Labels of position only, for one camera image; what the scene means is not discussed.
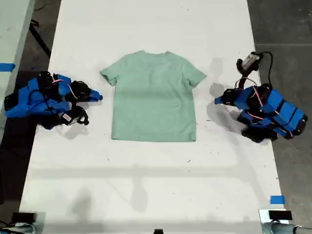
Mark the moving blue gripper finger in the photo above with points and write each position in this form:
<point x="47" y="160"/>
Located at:
<point x="220" y="99"/>
<point x="95" y="93"/>

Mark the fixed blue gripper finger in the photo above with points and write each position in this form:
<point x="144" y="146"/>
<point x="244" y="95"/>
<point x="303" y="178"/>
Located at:
<point x="221" y="103"/>
<point x="93" y="98"/>

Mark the pale green t-shirt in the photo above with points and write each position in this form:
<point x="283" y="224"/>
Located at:
<point x="153" y="97"/>

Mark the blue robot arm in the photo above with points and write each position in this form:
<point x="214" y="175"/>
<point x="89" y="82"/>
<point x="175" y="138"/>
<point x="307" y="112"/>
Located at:
<point x="36" y="97"/>
<point x="280" y="109"/>

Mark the black tripod leg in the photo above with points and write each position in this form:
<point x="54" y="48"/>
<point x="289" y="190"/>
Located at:
<point x="39" y="39"/>

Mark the long blue tape strip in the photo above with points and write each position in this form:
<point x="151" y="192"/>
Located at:
<point x="6" y="67"/>

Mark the pale grey side table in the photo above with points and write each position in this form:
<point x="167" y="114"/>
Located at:
<point x="12" y="36"/>

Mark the square blue tape patch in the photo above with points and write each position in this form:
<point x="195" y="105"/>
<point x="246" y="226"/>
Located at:
<point x="277" y="200"/>

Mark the white plate under box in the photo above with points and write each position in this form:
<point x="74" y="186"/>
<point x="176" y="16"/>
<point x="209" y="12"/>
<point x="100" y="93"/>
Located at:
<point x="263" y="215"/>

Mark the small black box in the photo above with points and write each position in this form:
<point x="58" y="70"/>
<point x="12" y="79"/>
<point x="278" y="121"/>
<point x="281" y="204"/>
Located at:
<point x="24" y="217"/>
<point x="280" y="215"/>

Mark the grey metal pipe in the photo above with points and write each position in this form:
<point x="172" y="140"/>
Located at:
<point x="285" y="228"/>

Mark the camera black stalk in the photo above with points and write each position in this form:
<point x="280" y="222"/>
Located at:
<point x="241" y="79"/>
<point x="77" y="108"/>

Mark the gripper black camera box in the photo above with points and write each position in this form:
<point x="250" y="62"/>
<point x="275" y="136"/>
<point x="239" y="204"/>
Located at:
<point x="249" y="61"/>
<point x="73" y="118"/>

